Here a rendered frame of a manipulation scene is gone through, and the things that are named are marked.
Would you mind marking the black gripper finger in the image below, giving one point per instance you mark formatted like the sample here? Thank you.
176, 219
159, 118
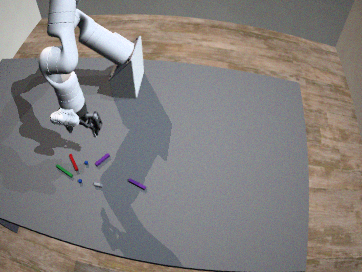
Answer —
96, 120
69, 128

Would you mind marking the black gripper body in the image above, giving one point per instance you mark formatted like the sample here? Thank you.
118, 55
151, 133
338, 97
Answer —
83, 113

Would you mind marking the purple rod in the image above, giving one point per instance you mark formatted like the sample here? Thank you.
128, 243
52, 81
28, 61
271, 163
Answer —
137, 184
102, 159

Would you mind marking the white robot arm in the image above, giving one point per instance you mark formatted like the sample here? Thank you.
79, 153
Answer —
63, 17

